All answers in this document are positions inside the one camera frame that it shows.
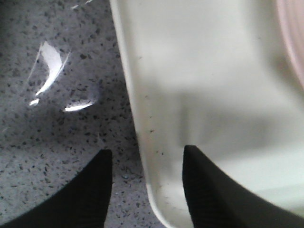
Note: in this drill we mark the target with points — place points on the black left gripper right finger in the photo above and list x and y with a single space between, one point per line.
215 200

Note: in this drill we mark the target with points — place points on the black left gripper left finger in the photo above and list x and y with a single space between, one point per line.
82 203

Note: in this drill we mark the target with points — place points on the cream bear serving tray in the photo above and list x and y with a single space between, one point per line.
214 74

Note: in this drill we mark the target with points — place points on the pink plastic plate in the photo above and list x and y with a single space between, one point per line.
291 20

